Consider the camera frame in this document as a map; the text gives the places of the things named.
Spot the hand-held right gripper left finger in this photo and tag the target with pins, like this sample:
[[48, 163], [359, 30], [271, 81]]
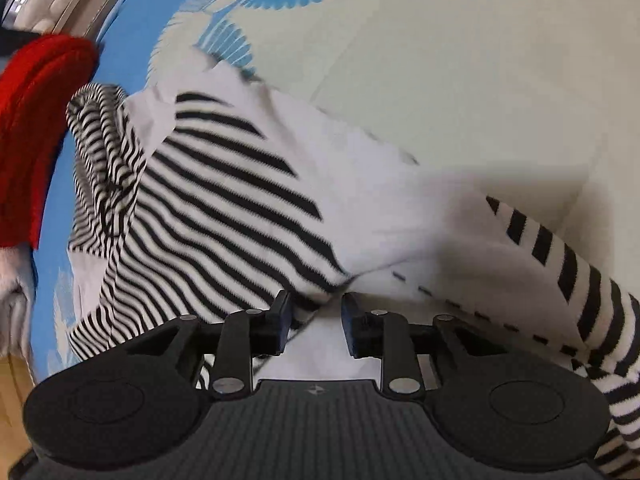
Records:
[[283, 321]]

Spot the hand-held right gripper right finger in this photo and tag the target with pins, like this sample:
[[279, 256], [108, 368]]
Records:
[[350, 324]]

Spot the black white striped shirt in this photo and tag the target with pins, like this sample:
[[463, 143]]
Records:
[[240, 220]]

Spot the beige folded blanket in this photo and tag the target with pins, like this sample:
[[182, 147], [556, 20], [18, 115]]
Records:
[[12, 295]]

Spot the blue white printed bed sheet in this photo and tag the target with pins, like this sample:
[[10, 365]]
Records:
[[450, 70]]

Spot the red folded blanket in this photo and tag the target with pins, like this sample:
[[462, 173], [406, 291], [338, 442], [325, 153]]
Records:
[[35, 130]]

